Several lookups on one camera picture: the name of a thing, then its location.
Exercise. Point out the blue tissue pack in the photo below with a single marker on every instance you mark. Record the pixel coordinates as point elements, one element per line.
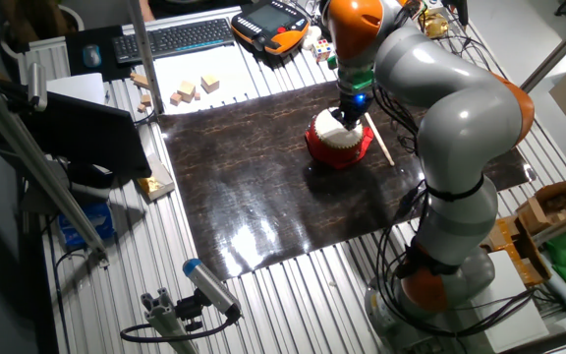
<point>86,226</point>

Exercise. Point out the black laptop screen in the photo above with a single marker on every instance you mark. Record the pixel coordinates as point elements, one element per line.
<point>91,137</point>

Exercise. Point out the white square box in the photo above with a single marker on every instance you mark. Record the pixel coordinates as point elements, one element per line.
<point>514,305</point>

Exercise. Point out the red drum with white head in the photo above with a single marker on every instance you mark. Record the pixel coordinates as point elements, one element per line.
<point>334,142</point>

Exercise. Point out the black computer keyboard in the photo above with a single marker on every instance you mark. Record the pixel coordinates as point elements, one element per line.
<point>175,39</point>

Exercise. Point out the white round toy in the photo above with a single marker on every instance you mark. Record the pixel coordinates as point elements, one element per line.
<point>311,37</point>

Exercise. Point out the yellow cardboard box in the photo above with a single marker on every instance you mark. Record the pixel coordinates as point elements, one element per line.
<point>509,241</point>

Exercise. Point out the silver camera with blue tip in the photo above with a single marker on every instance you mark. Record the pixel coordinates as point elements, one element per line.
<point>209,285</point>

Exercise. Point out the orange black teach pendant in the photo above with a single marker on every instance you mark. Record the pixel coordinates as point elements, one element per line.
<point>270,24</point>

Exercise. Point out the small wooden cube block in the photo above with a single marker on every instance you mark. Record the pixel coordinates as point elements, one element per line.
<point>141,108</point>
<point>175,99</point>
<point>146,100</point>

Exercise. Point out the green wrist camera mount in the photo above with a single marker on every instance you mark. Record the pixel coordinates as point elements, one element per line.
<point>359,81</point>

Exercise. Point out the light wooden drumstick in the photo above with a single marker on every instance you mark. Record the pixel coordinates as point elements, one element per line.
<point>380,142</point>

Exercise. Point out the white paper sheet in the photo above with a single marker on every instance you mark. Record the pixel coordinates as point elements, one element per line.
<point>224,64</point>

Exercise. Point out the large wooden cube block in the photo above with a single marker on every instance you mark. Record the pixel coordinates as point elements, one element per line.
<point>186,91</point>
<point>209,83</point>

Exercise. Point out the dark marble pattern mat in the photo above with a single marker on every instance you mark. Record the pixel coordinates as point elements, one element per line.
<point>263,187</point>

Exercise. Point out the Rubik's cube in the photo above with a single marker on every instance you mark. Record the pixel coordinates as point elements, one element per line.
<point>322,50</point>

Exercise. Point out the blue computer mouse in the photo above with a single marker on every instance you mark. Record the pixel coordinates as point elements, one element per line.
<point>92,55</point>

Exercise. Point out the aluminium frame post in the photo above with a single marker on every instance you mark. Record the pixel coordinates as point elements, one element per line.
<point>144,54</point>

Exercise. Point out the aluminium camera mount profile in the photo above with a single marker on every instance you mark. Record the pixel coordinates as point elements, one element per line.
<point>165,319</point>

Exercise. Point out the flat wooden block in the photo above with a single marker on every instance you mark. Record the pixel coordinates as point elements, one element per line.
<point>140,80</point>

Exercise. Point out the open brown cardboard box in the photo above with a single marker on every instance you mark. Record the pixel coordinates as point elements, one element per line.
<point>553,204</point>

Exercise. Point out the white rimmed bin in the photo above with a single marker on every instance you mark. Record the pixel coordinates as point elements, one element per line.
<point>74,15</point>

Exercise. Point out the black mouse pad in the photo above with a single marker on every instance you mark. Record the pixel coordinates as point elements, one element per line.
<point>116,71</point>

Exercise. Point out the gold shiny object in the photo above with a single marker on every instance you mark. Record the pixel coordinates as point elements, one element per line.
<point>434,25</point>

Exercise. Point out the gold foil box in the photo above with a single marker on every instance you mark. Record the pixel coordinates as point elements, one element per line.
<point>157,182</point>

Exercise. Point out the white flat box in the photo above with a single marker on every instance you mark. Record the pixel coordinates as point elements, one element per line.
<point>79,87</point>

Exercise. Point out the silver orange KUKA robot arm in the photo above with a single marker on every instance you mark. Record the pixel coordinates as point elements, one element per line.
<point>460,113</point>

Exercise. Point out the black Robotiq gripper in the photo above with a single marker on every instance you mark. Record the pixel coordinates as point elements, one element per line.
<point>356,104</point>

